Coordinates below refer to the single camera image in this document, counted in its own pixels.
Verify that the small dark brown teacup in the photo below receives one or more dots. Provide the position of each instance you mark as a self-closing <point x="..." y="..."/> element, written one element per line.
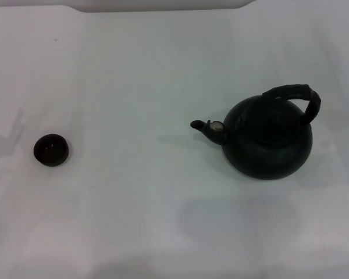
<point x="51" y="150"/>

